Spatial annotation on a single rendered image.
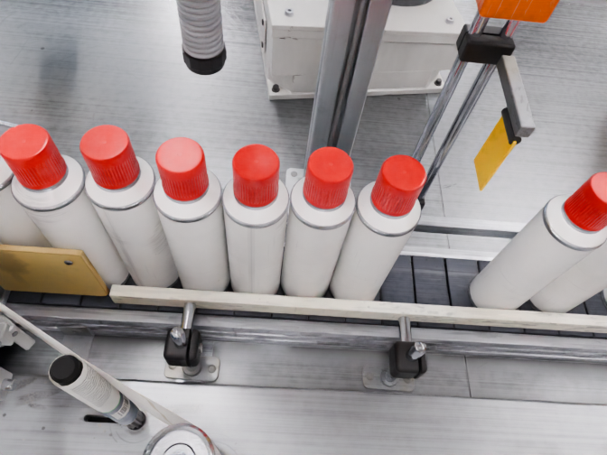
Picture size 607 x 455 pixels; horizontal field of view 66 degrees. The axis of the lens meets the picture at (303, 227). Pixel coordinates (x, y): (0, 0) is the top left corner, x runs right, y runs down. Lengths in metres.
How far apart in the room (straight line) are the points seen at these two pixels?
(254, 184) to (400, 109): 0.47
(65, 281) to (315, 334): 0.24
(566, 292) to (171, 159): 0.39
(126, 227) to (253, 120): 0.35
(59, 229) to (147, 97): 0.37
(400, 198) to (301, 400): 0.23
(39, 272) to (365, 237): 0.29
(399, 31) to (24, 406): 0.61
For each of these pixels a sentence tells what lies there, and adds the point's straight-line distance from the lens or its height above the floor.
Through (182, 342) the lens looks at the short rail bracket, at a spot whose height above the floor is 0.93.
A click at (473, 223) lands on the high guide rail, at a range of 0.49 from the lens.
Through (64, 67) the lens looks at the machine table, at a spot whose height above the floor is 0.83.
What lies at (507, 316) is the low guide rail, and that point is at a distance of 0.52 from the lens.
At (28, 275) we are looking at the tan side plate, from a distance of 0.49.
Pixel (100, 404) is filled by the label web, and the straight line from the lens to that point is 0.36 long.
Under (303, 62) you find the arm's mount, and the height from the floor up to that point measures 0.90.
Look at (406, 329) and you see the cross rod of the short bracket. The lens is 0.48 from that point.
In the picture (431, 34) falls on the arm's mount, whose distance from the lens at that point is 0.72.
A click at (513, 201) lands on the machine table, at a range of 0.71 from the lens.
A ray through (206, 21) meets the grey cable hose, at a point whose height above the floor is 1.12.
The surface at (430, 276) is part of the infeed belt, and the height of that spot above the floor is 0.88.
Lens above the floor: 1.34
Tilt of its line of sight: 59 degrees down
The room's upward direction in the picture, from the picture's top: 10 degrees clockwise
